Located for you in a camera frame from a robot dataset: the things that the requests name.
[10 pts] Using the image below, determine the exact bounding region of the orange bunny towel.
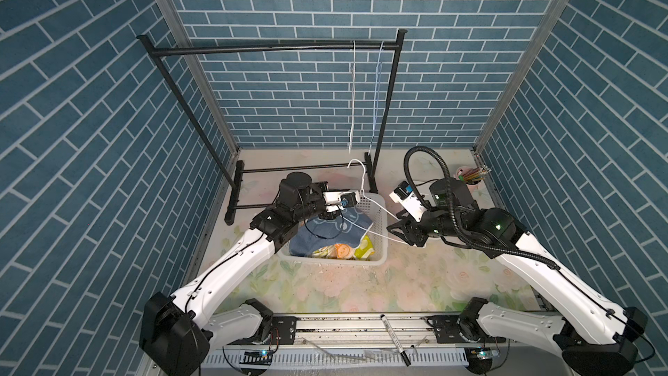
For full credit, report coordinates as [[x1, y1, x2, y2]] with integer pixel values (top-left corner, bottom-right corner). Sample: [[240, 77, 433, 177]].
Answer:
[[311, 244, 355, 260]]

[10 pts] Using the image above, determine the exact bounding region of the white perforated plastic basket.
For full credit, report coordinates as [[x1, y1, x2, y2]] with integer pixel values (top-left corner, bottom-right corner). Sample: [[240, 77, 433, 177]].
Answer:
[[278, 193, 388, 266]]

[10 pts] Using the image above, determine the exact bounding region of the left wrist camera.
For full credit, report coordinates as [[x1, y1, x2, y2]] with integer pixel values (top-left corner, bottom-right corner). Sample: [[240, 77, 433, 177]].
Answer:
[[323, 190, 360, 212]]

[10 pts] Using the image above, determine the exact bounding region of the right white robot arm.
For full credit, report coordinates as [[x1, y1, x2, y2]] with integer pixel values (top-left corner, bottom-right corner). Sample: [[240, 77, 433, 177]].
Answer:
[[387, 178, 648, 375]]

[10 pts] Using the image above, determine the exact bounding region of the black clothes rack frame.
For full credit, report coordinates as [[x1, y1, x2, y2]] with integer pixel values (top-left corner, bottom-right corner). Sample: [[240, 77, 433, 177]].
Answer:
[[137, 29, 408, 225]]

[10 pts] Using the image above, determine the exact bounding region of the yellow green towel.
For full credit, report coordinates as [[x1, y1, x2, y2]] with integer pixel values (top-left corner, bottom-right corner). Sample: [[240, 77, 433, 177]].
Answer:
[[354, 235, 375, 260]]

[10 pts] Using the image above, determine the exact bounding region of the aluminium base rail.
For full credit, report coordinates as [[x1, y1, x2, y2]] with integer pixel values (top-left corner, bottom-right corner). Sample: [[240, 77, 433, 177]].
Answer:
[[192, 313, 566, 375]]

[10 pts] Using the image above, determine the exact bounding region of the bundle of coloured pencils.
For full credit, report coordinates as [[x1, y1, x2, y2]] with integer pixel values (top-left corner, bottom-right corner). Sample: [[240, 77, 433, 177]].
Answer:
[[456, 165, 492, 186]]

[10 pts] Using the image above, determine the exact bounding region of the blue bear towel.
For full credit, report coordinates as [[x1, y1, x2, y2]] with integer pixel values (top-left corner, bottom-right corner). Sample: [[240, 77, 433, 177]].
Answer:
[[288, 208, 373, 258]]

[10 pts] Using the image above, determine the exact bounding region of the black marker on rail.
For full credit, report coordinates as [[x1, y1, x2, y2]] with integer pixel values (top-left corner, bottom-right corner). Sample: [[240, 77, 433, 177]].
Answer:
[[380, 314, 412, 367]]

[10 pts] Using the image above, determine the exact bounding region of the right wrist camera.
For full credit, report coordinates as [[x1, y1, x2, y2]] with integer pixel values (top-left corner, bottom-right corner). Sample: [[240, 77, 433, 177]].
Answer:
[[389, 181, 431, 223]]

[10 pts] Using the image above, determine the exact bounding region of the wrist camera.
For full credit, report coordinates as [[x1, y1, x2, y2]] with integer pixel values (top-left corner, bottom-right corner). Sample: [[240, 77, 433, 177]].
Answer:
[[389, 181, 431, 223], [323, 190, 360, 212]]

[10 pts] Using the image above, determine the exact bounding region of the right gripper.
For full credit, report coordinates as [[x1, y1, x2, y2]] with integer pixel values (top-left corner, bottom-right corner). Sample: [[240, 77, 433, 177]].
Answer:
[[383, 200, 459, 245]]

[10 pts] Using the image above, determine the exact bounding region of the white wire hanger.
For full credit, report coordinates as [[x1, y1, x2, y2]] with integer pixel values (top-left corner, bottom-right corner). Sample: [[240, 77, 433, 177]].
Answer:
[[348, 41, 357, 154], [346, 158, 408, 245]]

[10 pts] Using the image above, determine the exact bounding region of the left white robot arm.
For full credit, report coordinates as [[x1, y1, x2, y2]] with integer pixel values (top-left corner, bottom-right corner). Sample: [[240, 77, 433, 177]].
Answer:
[[139, 172, 360, 375]]

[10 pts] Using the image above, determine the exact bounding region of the black corrugated cable hose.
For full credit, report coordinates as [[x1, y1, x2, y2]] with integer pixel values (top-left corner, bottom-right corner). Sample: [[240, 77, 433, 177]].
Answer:
[[403, 145, 562, 271]]

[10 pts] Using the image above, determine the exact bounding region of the light blue wire hanger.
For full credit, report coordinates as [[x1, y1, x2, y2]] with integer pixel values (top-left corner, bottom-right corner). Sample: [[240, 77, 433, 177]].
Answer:
[[368, 41, 384, 151]]

